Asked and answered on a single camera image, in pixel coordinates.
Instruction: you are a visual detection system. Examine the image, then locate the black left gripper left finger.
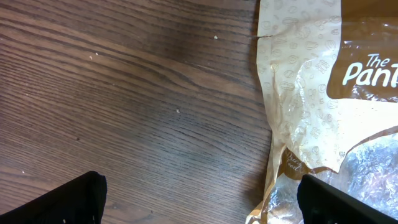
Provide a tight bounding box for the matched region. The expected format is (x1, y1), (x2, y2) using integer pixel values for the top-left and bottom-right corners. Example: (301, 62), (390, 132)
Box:
(1, 171), (107, 224)

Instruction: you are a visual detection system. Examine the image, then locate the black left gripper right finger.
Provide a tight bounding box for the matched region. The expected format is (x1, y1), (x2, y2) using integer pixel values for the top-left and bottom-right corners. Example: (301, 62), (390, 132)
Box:
(297, 175), (397, 224)

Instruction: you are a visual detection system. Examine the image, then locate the brown snack packet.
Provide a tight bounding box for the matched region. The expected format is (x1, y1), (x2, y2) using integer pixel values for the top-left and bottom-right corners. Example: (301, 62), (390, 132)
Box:
(246, 0), (397, 223)

